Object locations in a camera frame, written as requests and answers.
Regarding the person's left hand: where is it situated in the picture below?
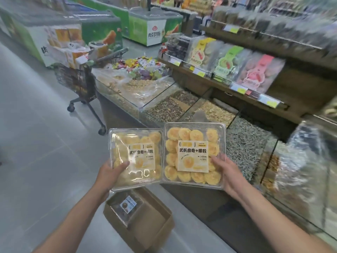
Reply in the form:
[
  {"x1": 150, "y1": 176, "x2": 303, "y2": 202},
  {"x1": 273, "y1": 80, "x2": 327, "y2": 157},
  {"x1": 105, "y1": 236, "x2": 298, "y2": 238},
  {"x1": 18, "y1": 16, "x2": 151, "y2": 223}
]
[{"x1": 95, "y1": 159, "x2": 130, "y2": 203}]

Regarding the person's right hand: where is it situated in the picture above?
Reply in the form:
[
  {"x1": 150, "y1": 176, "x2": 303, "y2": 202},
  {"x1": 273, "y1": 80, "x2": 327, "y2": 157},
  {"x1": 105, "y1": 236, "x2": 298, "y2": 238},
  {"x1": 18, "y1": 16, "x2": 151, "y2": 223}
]
[{"x1": 211, "y1": 153, "x2": 254, "y2": 200}]

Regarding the clear cookie box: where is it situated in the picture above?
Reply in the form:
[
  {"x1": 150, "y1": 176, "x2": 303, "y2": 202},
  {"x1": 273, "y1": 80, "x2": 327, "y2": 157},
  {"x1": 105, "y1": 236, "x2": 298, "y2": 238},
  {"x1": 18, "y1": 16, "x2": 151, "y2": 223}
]
[
  {"x1": 108, "y1": 128, "x2": 165, "y2": 192},
  {"x1": 162, "y1": 122, "x2": 227, "y2": 191}
]

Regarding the person's left forearm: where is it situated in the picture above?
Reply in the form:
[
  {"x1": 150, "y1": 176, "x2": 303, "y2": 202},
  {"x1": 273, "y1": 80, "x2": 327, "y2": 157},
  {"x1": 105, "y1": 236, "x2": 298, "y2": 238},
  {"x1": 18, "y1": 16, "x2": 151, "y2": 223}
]
[{"x1": 32, "y1": 182, "x2": 111, "y2": 253}]

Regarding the person's right forearm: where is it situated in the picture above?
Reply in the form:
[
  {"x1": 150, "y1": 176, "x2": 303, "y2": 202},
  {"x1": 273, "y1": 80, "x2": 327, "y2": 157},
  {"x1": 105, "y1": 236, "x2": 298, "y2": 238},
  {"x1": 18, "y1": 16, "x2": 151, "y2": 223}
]
[{"x1": 238, "y1": 182, "x2": 337, "y2": 253}]

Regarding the pile of grey sunflower seeds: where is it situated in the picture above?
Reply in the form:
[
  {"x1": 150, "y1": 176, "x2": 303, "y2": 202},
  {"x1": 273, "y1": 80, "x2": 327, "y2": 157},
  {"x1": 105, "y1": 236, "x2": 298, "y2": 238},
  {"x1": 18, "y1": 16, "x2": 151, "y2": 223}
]
[{"x1": 226, "y1": 116, "x2": 274, "y2": 181}]

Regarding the clear box of dark cookies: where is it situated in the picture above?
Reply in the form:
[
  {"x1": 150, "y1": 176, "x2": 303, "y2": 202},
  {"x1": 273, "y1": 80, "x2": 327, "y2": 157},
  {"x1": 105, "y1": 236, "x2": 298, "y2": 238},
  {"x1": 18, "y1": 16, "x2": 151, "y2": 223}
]
[{"x1": 110, "y1": 189, "x2": 146, "y2": 229}]

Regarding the pile of pale seeds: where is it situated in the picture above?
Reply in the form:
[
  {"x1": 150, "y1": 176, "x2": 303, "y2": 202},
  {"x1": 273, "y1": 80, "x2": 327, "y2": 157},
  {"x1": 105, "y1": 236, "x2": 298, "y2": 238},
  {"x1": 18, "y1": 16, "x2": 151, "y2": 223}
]
[{"x1": 184, "y1": 100, "x2": 237, "y2": 129}]

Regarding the brown cardboard box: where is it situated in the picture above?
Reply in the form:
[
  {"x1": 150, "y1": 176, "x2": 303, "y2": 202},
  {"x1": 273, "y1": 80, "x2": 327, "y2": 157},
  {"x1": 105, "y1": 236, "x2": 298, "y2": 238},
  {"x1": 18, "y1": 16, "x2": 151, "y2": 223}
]
[{"x1": 103, "y1": 187, "x2": 175, "y2": 253}]

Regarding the pile of striped sunflower seeds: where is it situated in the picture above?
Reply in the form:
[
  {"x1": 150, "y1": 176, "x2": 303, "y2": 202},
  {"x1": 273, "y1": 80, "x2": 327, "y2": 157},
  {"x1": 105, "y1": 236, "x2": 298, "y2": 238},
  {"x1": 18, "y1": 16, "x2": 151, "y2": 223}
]
[{"x1": 146, "y1": 90, "x2": 199, "y2": 124}]

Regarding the clear bulk food bin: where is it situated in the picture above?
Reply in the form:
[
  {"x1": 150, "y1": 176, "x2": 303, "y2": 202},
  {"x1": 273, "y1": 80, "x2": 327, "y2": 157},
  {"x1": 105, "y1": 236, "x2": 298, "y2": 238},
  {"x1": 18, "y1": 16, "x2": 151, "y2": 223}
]
[{"x1": 91, "y1": 66, "x2": 175, "y2": 113}]

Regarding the pile of peanuts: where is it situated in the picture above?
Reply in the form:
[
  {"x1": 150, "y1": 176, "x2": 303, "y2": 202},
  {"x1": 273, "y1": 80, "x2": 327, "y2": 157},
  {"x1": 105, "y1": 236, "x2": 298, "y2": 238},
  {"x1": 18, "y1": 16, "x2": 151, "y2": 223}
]
[{"x1": 101, "y1": 75, "x2": 158, "y2": 99}]

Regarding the large clear plastic bag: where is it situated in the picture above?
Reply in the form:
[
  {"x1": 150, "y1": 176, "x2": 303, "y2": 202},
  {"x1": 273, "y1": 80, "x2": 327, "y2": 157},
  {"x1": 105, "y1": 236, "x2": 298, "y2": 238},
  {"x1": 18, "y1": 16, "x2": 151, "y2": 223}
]
[{"x1": 259, "y1": 121, "x2": 337, "y2": 232}]

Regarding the black shopping cart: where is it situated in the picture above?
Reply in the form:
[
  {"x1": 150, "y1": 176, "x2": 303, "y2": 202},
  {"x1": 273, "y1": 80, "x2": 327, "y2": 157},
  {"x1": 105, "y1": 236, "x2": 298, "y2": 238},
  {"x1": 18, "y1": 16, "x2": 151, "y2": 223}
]
[{"x1": 54, "y1": 47, "x2": 129, "y2": 136}]

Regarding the pink label pastry packet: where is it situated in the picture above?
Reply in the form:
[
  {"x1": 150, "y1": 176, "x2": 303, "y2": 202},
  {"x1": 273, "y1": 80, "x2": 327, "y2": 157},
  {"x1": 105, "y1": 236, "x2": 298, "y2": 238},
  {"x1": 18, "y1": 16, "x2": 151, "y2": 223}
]
[{"x1": 236, "y1": 54, "x2": 286, "y2": 93}]

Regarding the pile of wrapped candies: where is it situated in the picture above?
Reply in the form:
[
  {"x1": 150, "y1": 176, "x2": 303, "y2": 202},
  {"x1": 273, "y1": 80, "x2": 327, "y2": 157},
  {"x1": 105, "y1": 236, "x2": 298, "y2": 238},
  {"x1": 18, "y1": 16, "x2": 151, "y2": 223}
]
[{"x1": 112, "y1": 56, "x2": 171, "y2": 81}]

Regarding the green label pastry packet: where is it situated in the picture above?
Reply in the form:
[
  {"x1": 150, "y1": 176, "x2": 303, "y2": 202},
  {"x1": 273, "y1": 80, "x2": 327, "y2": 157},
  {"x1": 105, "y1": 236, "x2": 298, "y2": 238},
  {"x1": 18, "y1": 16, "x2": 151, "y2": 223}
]
[{"x1": 212, "y1": 45, "x2": 245, "y2": 79}]

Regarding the wooden display shelf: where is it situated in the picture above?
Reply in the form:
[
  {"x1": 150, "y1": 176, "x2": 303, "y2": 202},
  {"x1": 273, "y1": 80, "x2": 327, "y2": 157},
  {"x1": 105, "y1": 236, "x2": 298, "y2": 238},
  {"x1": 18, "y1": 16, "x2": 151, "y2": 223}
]
[{"x1": 158, "y1": 20, "x2": 337, "y2": 124}]

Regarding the yellow label pastry packet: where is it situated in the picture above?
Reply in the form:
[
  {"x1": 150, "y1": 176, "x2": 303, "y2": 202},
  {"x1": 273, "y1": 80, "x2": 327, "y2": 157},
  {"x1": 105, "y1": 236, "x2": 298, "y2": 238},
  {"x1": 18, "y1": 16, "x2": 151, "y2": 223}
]
[{"x1": 184, "y1": 37, "x2": 217, "y2": 69}]

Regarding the dark snack packet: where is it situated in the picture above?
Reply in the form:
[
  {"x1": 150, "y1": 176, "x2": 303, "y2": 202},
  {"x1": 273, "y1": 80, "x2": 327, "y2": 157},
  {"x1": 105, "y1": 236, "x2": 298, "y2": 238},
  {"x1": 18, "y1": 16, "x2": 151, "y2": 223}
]
[{"x1": 165, "y1": 34, "x2": 194, "y2": 59}]

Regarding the stack of orange white boxes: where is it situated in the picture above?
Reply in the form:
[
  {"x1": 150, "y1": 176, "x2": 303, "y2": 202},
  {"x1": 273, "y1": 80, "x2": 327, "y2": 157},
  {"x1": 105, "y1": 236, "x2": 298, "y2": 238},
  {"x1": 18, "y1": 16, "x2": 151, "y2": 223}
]
[{"x1": 42, "y1": 26, "x2": 91, "y2": 69}]

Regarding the green white chest freezer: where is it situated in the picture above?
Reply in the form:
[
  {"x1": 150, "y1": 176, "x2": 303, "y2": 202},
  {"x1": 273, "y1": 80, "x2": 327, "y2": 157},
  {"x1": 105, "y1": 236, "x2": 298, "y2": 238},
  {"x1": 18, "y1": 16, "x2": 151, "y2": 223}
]
[{"x1": 128, "y1": 8, "x2": 184, "y2": 47}]

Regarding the row of dark snack bags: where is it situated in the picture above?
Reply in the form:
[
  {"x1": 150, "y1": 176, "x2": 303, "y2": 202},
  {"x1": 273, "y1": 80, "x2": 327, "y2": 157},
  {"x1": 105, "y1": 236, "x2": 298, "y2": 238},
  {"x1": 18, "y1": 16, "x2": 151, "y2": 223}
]
[{"x1": 211, "y1": 0, "x2": 337, "y2": 48}]

